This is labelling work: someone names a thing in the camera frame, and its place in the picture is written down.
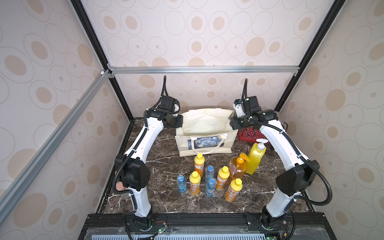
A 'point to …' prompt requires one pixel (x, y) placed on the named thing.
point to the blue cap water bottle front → (211, 183)
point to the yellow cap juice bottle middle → (223, 174)
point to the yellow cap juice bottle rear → (199, 161)
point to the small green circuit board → (160, 230)
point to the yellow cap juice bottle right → (236, 186)
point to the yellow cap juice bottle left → (195, 179)
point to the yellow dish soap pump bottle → (257, 151)
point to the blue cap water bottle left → (182, 184)
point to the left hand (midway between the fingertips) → (185, 121)
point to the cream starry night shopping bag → (205, 131)
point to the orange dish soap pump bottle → (237, 167)
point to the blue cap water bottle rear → (210, 172)
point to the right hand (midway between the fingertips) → (241, 121)
